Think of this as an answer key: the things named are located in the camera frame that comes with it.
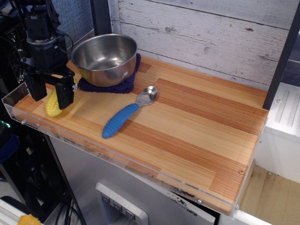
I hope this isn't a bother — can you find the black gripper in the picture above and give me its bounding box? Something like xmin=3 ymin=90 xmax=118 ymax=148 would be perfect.
xmin=21 ymin=35 xmax=76 ymax=110

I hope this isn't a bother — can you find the yellow plastic corn cob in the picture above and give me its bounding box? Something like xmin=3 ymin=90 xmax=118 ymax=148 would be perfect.
xmin=45 ymin=88 xmax=63 ymax=117

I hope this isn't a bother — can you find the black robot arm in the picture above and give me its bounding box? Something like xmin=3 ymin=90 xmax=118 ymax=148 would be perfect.
xmin=12 ymin=0 xmax=77 ymax=110

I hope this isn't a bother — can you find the clear acrylic tray guard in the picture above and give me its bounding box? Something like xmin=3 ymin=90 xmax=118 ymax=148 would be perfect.
xmin=1 ymin=30 xmax=268 ymax=220

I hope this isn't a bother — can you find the black plastic crate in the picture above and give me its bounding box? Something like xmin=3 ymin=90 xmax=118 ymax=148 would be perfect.
xmin=3 ymin=24 xmax=31 ymax=83

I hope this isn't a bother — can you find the stainless steel bowl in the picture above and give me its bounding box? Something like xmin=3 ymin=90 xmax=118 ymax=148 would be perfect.
xmin=71 ymin=34 xmax=138 ymax=87

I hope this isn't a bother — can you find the blue fabric panel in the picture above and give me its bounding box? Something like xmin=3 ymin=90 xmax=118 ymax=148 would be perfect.
xmin=53 ymin=0 xmax=95 ymax=49

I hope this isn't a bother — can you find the dark purple knitted cloth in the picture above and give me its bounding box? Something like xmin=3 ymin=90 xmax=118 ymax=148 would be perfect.
xmin=78 ymin=53 xmax=142 ymax=94

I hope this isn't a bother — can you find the stainless steel toy fridge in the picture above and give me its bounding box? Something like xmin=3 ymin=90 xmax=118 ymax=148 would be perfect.
xmin=50 ymin=137 xmax=219 ymax=225

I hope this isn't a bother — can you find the yellow object at bottom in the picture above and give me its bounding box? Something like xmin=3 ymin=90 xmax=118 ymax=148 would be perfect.
xmin=17 ymin=214 xmax=42 ymax=225

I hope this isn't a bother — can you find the white plastic toy sink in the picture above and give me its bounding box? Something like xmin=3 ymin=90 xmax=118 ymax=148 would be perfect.
xmin=254 ymin=83 xmax=300 ymax=183

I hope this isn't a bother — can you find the black vertical post left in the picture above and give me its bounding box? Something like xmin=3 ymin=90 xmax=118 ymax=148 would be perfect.
xmin=90 ymin=0 xmax=112 ymax=36

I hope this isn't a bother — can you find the black vertical post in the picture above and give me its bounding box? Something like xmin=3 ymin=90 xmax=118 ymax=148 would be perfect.
xmin=263 ymin=2 xmax=300 ymax=110
xmin=90 ymin=0 xmax=112 ymax=36

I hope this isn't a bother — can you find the blue handled metal spoon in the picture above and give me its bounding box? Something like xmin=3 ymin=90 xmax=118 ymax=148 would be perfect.
xmin=102 ymin=86 xmax=158 ymax=138

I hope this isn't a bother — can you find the black vertical post right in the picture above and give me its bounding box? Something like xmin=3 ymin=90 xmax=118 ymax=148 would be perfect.
xmin=263 ymin=2 xmax=300 ymax=110

